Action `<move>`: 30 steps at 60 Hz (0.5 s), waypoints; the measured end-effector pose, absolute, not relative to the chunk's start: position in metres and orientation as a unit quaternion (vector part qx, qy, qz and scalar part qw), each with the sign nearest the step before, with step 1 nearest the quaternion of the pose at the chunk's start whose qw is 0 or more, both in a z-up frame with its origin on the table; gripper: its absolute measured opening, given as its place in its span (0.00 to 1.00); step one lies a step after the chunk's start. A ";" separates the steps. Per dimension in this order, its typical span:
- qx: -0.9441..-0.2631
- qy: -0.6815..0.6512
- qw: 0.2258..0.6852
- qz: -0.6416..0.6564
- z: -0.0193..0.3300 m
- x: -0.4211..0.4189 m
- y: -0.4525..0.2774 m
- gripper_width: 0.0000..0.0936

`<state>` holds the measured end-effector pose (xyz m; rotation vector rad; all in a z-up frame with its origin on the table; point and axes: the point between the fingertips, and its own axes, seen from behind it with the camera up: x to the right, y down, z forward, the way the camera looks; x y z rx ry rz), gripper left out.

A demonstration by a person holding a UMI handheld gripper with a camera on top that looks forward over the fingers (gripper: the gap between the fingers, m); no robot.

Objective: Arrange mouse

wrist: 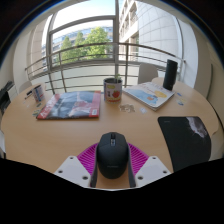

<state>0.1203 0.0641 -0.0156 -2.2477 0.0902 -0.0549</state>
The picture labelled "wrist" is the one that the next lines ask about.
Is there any potted plant in printed mug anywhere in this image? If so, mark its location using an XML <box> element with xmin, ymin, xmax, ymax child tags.
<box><xmin>103</xmin><ymin>73</ymin><xmax>124</xmax><ymax>104</ymax></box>

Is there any white chair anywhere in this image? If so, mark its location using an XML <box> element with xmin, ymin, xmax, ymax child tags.
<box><xmin>18</xmin><ymin>80</ymin><xmax>33</xmax><ymax>94</ymax></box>
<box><xmin>0</xmin><ymin>129</ymin><xmax>6</xmax><ymax>158</ymax></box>
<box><xmin>137</xmin><ymin>63</ymin><xmax>159</xmax><ymax>84</ymax></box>

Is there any white illustrated magazine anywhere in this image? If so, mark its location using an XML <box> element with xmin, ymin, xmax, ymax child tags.
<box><xmin>122</xmin><ymin>81</ymin><xmax>176</xmax><ymax>112</ymax></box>

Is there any black printer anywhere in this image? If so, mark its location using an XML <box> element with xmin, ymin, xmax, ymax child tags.
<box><xmin>0</xmin><ymin>80</ymin><xmax>16</xmax><ymax>114</ymax></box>

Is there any red magazine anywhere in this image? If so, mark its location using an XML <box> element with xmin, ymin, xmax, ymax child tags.
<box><xmin>36</xmin><ymin>90</ymin><xmax>102</xmax><ymax>120</ymax></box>

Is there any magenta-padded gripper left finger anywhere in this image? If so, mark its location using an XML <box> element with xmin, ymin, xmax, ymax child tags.
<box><xmin>54</xmin><ymin>143</ymin><xmax>101</xmax><ymax>189</ymax></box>

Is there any black cylindrical bottle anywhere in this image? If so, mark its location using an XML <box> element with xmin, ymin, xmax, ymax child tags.
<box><xmin>162</xmin><ymin>59</ymin><xmax>179</xmax><ymax>92</ymax></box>

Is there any clear sticker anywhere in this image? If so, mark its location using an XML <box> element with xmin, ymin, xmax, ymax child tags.
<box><xmin>119</xmin><ymin>103</ymin><xmax>136</xmax><ymax>114</ymax></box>

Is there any black printed mouse pad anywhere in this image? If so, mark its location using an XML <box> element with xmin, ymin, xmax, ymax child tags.
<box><xmin>157</xmin><ymin>115</ymin><xmax>212</xmax><ymax>173</ymax></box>

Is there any black computer mouse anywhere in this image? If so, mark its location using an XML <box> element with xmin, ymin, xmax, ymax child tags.
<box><xmin>96</xmin><ymin>131</ymin><xmax>130</xmax><ymax>180</ymax></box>

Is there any metal balcony railing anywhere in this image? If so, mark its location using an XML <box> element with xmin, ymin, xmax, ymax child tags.
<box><xmin>24</xmin><ymin>42</ymin><xmax>186</xmax><ymax>94</ymax></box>

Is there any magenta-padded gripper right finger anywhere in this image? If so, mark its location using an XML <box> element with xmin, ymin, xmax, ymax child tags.
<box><xmin>126</xmin><ymin>143</ymin><xmax>172</xmax><ymax>189</ymax></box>

